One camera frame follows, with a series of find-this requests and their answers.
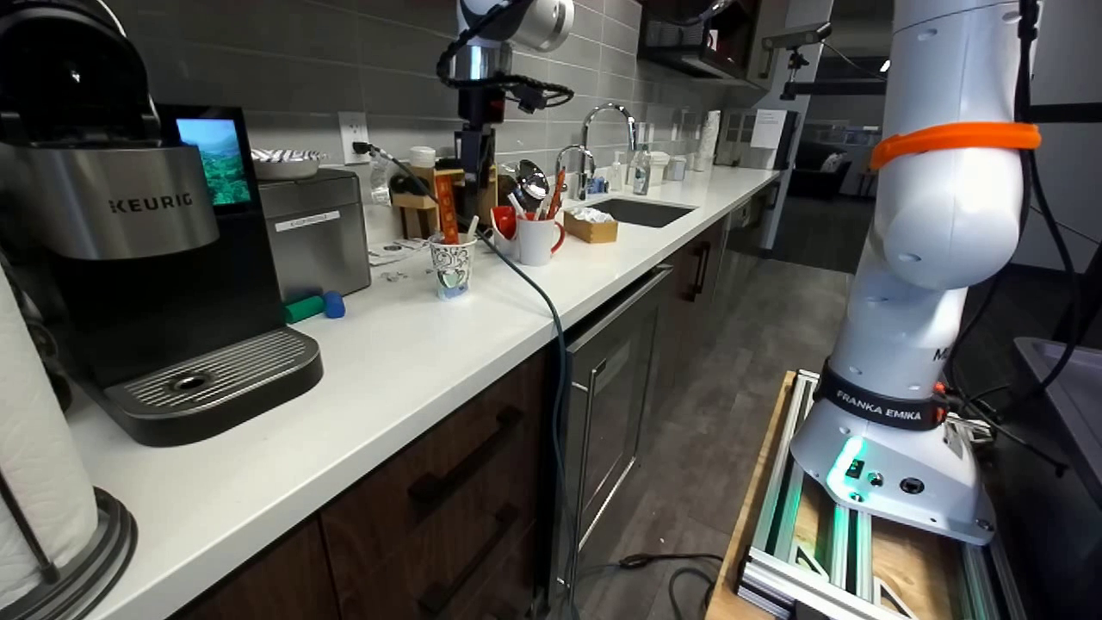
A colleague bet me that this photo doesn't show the white mug with red inside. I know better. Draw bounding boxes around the white mug with red inside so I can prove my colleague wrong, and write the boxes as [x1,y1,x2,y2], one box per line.
[490,206,521,260]

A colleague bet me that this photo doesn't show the patterned paper cup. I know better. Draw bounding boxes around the patterned paper cup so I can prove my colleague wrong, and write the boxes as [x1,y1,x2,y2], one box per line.
[428,232,479,301]

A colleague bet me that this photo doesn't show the metal ladles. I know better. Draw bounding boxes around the metal ladles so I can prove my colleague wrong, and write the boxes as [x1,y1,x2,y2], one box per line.
[511,158,553,213]

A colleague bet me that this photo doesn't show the wooden knife block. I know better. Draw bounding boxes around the wooden knife block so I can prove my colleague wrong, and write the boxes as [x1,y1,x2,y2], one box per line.
[390,167,467,239]

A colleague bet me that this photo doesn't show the bundle of stir sticks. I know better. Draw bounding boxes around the bundle of stir sticks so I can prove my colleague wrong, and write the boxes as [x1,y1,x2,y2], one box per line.
[507,168,570,221]

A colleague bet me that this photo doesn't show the clear glass jar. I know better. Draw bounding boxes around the clear glass jar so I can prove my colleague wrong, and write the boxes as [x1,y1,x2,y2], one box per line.
[369,155,399,208]

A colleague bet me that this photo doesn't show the small chrome tap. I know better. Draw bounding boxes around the small chrome tap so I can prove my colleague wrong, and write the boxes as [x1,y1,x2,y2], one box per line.
[554,144,597,202]

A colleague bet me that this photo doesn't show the tall chrome tap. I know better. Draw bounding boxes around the tall chrome tap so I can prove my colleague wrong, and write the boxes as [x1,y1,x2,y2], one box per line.
[579,102,639,200]

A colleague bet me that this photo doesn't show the heap of paper sachets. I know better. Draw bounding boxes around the heap of paper sachets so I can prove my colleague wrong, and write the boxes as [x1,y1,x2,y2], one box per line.
[368,236,432,283]

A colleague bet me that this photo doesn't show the wooden box of sachets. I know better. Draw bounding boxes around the wooden box of sachets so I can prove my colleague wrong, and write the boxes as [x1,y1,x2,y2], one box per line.
[563,208,620,245]

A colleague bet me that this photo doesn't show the sink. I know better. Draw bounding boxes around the sink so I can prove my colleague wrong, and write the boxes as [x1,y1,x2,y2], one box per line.
[587,197,697,230]

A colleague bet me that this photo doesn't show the silver metal box appliance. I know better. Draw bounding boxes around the silver metal box appliance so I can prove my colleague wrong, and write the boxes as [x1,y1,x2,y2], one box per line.
[257,168,373,303]

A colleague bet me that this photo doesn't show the striped bowl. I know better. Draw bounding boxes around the striped bowl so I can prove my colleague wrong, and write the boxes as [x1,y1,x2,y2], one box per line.
[250,147,329,182]

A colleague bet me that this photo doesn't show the green and blue cylinder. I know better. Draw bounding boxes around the green and blue cylinder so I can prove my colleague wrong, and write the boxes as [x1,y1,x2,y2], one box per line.
[283,290,347,326]

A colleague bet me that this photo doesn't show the cabinet door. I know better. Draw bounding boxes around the cabinet door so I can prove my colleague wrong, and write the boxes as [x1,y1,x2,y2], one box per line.
[676,219,734,384]

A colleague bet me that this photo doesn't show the white paper notice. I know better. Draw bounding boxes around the white paper notice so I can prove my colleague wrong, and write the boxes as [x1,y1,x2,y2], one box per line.
[750,108,789,150]

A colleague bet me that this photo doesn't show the stainless appliance door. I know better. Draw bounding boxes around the stainless appliance door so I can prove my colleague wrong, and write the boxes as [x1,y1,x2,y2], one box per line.
[551,263,678,597]

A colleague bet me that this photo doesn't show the dark sofa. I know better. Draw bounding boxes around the dark sofa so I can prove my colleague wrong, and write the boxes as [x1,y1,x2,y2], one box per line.
[789,140,855,201]

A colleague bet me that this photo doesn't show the drawer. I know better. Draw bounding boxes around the drawer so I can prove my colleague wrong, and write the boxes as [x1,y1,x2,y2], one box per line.
[344,482,554,620]
[319,349,554,595]

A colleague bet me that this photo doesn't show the black and silver coffee machine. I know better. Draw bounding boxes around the black and silver coffee machine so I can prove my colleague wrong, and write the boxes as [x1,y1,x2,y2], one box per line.
[0,0,325,448]

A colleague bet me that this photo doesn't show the white paper towel roll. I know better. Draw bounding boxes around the white paper towel roll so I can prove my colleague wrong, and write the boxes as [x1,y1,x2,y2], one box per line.
[0,265,101,605]

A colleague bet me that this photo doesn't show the metal paper towel holder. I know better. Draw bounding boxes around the metal paper towel holder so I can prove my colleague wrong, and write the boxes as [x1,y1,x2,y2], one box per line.
[0,469,139,620]

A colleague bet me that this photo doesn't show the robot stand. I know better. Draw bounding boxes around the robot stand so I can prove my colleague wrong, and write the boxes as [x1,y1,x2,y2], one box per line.
[706,369,1102,620]

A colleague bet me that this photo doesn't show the white mug with red handle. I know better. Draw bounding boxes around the white mug with red handle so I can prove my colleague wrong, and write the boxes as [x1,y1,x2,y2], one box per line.
[517,215,567,267]

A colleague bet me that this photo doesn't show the wall socket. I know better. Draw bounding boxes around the wall socket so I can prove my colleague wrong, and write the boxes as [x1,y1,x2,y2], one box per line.
[337,111,372,165]

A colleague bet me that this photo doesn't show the grey-blue cable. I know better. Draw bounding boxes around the grey-blue cable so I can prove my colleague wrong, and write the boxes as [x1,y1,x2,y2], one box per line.
[352,141,583,620]

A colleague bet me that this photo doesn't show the appliance door handle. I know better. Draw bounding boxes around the appliance door handle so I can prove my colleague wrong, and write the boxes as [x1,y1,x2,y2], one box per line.
[564,265,675,356]

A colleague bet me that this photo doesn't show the wall cabinet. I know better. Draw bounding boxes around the wall cabinet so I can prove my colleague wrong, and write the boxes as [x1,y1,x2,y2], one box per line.
[636,0,789,88]

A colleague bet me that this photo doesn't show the cabinet door handle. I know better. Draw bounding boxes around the cabinet door handle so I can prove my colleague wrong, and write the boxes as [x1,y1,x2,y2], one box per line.
[687,240,715,303]

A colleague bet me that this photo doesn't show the drawer handle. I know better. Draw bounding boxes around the drawer handle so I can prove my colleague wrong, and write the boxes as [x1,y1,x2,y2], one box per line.
[406,406,525,510]
[417,503,523,617]

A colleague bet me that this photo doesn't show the camera on mount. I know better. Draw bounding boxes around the camera on mount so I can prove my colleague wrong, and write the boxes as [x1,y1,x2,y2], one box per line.
[761,21,888,102]

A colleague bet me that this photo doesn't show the black cable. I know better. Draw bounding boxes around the black cable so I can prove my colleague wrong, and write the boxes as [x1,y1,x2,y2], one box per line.
[575,551,726,620]

